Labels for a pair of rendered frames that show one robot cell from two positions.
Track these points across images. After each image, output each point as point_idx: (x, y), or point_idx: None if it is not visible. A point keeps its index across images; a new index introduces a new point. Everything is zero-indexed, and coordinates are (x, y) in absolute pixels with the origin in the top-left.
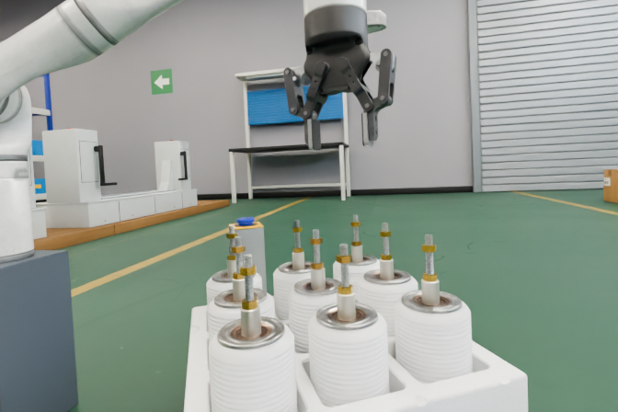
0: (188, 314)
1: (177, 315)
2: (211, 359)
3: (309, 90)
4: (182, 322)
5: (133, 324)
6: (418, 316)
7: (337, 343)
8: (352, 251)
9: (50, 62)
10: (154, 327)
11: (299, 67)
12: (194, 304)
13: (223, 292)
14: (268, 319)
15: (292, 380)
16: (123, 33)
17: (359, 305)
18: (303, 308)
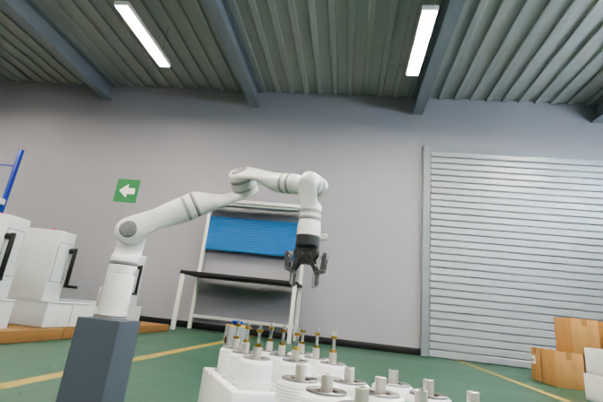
0: (167, 396)
1: (159, 396)
2: (240, 363)
3: (294, 261)
4: (165, 399)
5: (128, 396)
6: (325, 365)
7: (291, 366)
8: (299, 346)
9: (170, 222)
10: (145, 399)
11: (291, 251)
12: (170, 392)
13: (235, 350)
14: (261, 356)
15: (270, 380)
16: (205, 213)
17: (301, 359)
18: (274, 362)
